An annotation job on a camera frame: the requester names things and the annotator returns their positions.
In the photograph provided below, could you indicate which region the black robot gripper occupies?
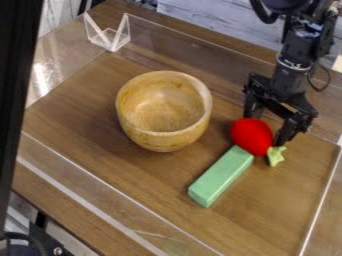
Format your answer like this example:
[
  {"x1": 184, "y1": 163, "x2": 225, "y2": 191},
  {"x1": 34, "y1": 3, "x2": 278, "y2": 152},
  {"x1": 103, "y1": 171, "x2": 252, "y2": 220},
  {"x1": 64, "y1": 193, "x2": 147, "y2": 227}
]
[{"x1": 243, "y1": 73, "x2": 318, "y2": 146}]

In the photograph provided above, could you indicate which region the red plush strawberry toy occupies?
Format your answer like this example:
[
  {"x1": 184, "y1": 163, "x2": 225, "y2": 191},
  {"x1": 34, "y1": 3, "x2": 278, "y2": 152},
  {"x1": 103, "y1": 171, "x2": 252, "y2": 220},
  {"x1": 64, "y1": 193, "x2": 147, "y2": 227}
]
[{"x1": 230, "y1": 118, "x2": 286, "y2": 167}]

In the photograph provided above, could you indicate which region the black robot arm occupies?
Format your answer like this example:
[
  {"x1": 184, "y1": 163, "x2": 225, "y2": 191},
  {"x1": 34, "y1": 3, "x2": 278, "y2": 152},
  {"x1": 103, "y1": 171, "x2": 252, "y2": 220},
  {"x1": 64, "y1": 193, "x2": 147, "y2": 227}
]
[{"x1": 243, "y1": 0, "x2": 339, "y2": 146}]

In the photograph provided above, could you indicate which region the green rectangular block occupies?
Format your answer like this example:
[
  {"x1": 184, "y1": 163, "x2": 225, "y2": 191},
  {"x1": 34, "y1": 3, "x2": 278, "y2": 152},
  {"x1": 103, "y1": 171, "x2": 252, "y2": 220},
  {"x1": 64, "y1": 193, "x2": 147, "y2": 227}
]
[{"x1": 188, "y1": 145, "x2": 254, "y2": 208}]

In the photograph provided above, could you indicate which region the wooden bowl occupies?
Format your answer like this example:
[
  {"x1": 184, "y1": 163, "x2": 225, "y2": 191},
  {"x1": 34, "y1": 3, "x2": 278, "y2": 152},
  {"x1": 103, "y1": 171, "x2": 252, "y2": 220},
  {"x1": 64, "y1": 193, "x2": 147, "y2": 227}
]
[{"x1": 115, "y1": 71, "x2": 212, "y2": 152}]

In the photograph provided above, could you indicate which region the clear acrylic tray wall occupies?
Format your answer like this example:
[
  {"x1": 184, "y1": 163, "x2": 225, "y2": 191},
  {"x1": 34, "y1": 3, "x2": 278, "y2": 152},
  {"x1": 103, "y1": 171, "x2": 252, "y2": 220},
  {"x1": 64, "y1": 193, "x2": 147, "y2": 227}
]
[{"x1": 13, "y1": 17, "x2": 339, "y2": 256}]

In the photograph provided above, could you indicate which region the clear acrylic corner bracket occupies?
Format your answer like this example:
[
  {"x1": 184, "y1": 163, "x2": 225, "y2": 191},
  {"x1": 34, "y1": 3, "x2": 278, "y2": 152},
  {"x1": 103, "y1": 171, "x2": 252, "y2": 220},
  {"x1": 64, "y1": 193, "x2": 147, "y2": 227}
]
[{"x1": 83, "y1": 13, "x2": 131, "y2": 52}]

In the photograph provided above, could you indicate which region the black metal table bracket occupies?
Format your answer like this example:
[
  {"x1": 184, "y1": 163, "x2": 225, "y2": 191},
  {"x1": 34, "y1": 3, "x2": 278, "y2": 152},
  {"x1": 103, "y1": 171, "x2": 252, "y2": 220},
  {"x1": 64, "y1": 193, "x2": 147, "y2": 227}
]
[{"x1": 0, "y1": 211, "x2": 77, "y2": 256}]

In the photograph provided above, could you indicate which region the black vertical camera pole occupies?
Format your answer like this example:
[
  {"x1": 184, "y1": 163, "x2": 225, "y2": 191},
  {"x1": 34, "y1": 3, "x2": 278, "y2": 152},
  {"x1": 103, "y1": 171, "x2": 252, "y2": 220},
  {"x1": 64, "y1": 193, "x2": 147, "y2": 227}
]
[{"x1": 0, "y1": 0, "x2": 44, "y2": 237}]

